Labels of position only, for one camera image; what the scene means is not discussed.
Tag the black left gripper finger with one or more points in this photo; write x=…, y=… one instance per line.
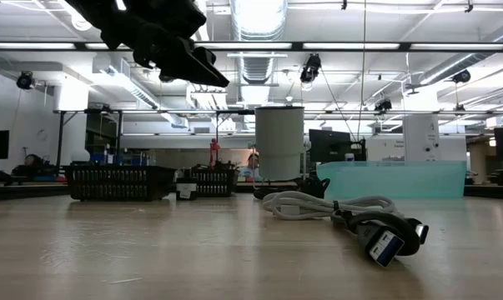
x=205, y=56
x=184, y=66

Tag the red upright object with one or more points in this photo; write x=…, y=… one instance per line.
x=213, y=150

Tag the teal translucent plastic bin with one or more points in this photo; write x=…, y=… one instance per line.
x=401, y=179

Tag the white metal tumbler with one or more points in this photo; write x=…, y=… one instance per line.
x=279, y=141

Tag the white square column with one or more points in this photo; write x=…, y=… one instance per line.
x=420, y=137

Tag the small black white adapter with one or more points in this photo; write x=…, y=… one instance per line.
x=186, y=189

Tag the small white bottle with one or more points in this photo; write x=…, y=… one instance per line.
x=349, y=157

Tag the large black plastic basket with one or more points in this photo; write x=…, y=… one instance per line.
x=117, y=183

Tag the silver ceiling air duct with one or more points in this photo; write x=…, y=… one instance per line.
x=257, y=25

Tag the person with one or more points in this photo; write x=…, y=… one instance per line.
x=253, y=163
x=34, y=164

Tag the black hanging reel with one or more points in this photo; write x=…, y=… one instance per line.
x=310, y=68
x=383, y=104
x=461, y=76
x=25, y=80

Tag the black metal rack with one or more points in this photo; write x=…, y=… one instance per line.
x=60, y=137

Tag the small black plastic basket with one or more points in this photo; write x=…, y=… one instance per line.
x=215, y=183

